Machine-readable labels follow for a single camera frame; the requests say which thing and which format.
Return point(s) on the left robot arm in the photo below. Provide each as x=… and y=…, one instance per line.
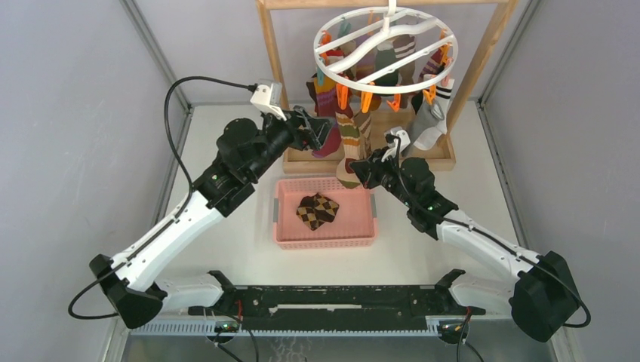
x=244, y=153

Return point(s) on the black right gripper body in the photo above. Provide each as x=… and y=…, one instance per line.
x=387, y=175

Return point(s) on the dark green sock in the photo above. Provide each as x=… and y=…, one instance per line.
x=384, y=57

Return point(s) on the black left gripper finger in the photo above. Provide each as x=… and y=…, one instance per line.
x=315, y=139
x=309, y=121

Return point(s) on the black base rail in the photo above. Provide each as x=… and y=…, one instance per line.
x=337, y=309

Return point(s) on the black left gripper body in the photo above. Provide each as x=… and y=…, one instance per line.
x=296, y=135

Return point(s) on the brown yellow argyle sock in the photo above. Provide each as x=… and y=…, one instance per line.
x=316, y=210

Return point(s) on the beige striped sock red heel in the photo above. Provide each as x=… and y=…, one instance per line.
x=353, y=142

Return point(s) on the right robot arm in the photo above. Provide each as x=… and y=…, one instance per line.
x=537, y=291

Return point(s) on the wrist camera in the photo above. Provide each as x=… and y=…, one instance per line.
x=397, y=141
x=266, y=98

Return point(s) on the grey sock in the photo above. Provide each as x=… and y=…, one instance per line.
x=423, y=130

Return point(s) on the white black striped sock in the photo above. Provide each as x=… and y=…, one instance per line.
x=443, y=95

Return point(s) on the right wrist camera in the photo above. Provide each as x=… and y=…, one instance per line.
x=397, y=141

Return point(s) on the brown beige striped sock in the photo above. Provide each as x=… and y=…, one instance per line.
x=366, y=132

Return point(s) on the white round clip hanger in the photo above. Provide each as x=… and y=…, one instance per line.
x=426, y=49

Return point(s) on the pink perforated plastic basket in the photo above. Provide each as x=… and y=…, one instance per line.
x=354, y=226

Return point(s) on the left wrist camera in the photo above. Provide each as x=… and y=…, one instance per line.
x=266, y=98

